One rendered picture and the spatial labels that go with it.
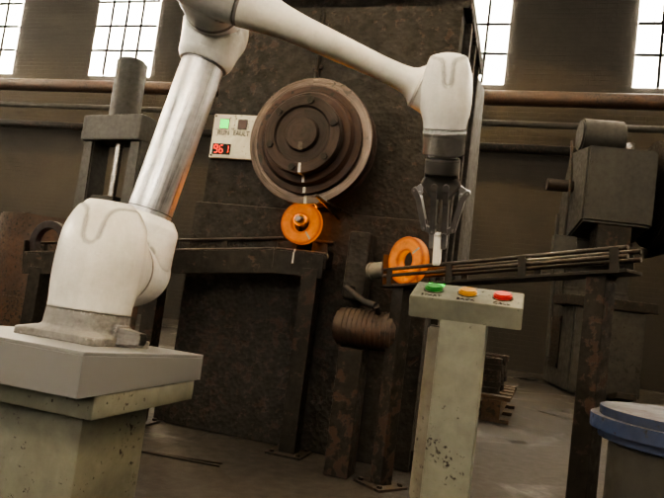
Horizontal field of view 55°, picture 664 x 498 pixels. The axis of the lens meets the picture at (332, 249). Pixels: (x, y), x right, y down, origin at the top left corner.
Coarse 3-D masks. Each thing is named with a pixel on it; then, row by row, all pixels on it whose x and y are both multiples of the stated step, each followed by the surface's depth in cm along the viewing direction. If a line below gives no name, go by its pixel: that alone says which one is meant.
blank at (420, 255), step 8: (400, 240) 205; (408, 240) 202; (416, 240) 199; (392, 248) 207; (400, 248) 204; (408, 248) 201; (416, 248) 199; (424, 248) 198; (392, 256) 206; (400, 256) 205; (416, 256) 198; (424, 256) 197; (392, 264) 206; (400, 264) 205; (416, 264) 198; (392, 272) 205; (400, 272) 203; (400, 280) 202; (408, 280) 199; (416, 280) 198
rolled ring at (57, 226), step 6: (42, 222) 264; (48, 222) 263; (54, 222) 262; (36, 228) 265; (42, 228) 264; (48, 228) 264; (54, 228) 262; (60, 228) 261; (36, 234) 264; (42, 234) 266; (30, 240) 265; (36, 240) 264; (30, 246) 264; (36, 246) 264
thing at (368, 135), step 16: (304, 80) 235; (320, 80) 234; (272, 96) 238; (352, 96) 229; (256, 128) 239; (368, 128) 226; (256, 144) 238; (368, 144) 226; (256, 160) 237; (368, 160) 226; (352, 176) 226; (272, 192) 234; (288, 192) 232; (336, 192) 227
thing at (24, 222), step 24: (0, 216) 452; (24, 216) 439; (48, 216) 444; (0, 240) 444; (48, 240) 443; (0, 264) 440; (0, 288) 437; (24, 288) 436; (48, 288) 443; (0, 312) 434
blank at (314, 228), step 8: (288, 208) 233; (296, 208) 232; (304, 208) 232; (312, 208) 231; (288, 216) 233; (312, 216) 230; (320, 216) 231; (288, 224) 233; (312, 224) 230; (320, 224) 230; (288, 232) 232; (296, 232) 231; (304, 232) 231; (312, 232) 230; (320, 232) 232; (296, 240) 231; (304, 240) 230; (312, 240) 231
